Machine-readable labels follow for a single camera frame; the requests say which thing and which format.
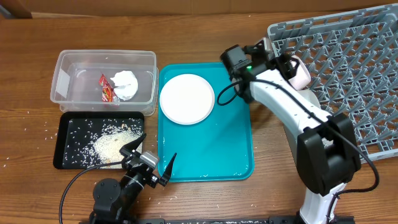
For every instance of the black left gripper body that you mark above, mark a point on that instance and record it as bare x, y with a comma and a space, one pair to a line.
152, 180

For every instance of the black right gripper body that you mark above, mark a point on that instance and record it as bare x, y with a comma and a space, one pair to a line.
283, 67

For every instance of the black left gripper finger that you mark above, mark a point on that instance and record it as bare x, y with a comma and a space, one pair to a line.
131, 148
167, 172

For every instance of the pink bowl with rice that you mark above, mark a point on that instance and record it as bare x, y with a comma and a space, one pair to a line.
302, 76

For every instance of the red snack wrapper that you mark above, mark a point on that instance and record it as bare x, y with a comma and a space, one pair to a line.
108, 94

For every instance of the white napkin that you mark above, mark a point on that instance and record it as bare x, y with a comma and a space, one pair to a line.
125, 85

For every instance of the large white plate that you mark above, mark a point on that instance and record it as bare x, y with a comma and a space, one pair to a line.
187, 99

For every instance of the grey white bowl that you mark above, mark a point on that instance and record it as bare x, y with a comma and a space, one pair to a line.
310, 96

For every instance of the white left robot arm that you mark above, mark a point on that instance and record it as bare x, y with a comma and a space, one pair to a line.
113, 198

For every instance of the grey dishwasher rack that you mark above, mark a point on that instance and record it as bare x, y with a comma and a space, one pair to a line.
352, 60

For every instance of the black rectangular tray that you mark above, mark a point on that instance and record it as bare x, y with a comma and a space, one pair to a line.
86, 139

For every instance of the teal plastic tray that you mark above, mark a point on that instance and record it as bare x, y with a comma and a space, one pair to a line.
218, 148

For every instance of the clear plastic bin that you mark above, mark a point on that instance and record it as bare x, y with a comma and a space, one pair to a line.
76, 80

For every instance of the black rail at bottom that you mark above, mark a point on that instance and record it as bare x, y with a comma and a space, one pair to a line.
291, 219

